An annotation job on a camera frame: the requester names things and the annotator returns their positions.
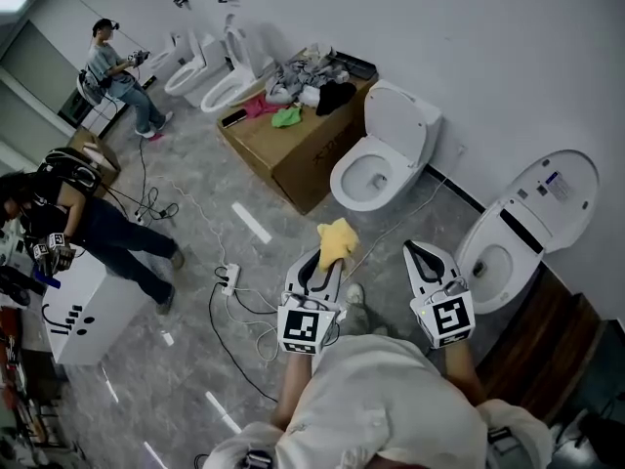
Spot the looped white cable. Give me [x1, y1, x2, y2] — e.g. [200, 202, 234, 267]
[232, 286, 283, 362]

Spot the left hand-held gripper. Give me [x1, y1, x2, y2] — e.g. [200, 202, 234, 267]
[276, 248, 351, 358]

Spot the person's grey shoe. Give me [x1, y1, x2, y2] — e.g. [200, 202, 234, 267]
[341, 282, 367, 313]

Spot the dark wooden cabinet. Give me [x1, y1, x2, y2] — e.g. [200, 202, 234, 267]
[475, 270, 608, 425]

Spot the tangle of black cables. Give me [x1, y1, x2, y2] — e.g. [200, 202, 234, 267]
[104, 136, 181, 224]

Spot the white box with black marks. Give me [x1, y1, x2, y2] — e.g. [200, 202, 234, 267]
[40, 248, 158, 366]

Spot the pink cloth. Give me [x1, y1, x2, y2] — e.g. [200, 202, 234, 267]
[241, 96, 283, 122]

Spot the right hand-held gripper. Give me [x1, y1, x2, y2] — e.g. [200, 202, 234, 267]
[402, 239, 477, 351]

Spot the thin white cable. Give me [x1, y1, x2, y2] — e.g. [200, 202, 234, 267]
[154, 175, 230, 269]

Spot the long white cable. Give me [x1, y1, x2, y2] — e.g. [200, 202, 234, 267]
[340, 176, 449, 285]

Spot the green cloth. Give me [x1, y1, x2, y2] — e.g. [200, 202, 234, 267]
[271, 107, 305, 130]

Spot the person's grey trouser leg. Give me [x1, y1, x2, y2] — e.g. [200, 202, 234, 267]
[335, 304, 393, 340]

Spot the pile of grey clothes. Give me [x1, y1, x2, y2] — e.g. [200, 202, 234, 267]
[264, 43, 352, 107]

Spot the person's right forearm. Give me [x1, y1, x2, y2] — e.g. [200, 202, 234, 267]
[437, 340, 490, 405]

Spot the black floor cable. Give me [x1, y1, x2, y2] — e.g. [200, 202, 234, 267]
[208, 280, 280, 405]

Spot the white toilet with raised lid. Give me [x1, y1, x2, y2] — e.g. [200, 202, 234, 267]
[163, 27, 227, 107]
[199, 13, 275, 114]

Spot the person's white shirt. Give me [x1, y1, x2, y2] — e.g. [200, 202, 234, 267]
[208, 333, 554, 469]

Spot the yellow cloth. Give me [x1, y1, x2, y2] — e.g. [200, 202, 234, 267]
[316, 217, 361, 271]

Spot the white stool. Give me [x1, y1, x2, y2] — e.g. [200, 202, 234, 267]
[76, 72, 129, 132]

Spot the white smart toilet seat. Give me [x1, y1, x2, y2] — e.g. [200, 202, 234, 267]
[456, 203, 545, 307]

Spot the white round toilet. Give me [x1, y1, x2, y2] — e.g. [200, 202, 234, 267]
[329, 79, 443, 213]

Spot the white power strip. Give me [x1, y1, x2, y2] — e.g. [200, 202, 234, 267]
[220, 262, 242, 297]

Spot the black phone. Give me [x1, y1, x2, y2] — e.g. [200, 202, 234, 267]
[221, 107, 249, 129]

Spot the black cloth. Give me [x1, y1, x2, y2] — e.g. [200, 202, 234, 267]
[315, 81, 358, 118]

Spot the large cardboard box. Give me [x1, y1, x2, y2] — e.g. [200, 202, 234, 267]
[215, 71, 380, 216]

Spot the black tray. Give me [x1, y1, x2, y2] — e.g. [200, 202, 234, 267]
[330, 50, 380, 81]

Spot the white smart toilet with lid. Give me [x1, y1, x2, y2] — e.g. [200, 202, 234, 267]
[455, 149, 602, 316]

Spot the small cardboard box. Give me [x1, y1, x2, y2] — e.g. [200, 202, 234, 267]
[66, 129, 123, 200]

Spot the person's left forearm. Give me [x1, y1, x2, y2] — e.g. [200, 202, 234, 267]
[270, 352, 319, 430]

